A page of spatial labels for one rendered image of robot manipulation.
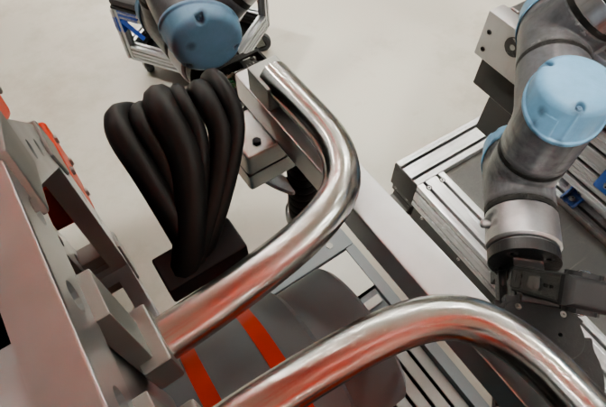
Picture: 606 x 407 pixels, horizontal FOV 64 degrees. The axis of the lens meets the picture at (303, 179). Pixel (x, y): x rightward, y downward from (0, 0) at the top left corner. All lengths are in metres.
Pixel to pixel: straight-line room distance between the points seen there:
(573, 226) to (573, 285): 0.96
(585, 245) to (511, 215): 0.84
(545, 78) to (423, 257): 0.23
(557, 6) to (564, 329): 0.32
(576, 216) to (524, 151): 0.87
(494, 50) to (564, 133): 0.43
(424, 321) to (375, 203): 0.10
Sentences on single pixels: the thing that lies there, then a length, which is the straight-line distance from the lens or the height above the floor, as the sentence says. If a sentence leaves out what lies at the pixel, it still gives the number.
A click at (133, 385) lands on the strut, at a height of 1.04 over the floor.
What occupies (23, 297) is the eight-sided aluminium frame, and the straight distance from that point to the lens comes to 0.19.
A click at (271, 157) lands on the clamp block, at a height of 0.93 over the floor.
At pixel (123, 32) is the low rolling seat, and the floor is 0.21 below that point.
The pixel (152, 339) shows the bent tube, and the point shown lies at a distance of 0.28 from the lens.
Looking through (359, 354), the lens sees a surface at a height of 1.01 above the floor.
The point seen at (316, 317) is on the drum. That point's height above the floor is 0.91.
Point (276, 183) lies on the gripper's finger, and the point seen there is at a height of 0.84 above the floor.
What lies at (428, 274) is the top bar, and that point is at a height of 0.98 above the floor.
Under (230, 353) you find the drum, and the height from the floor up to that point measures 0.91.
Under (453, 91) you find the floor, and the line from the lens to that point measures 1.87.
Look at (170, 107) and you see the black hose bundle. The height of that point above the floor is 1.05.
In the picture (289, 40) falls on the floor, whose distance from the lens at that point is 2.00.
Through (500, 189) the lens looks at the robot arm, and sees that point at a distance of 0.57.
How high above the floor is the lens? 1.27
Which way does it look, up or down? 56 degrees down
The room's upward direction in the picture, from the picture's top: straight up
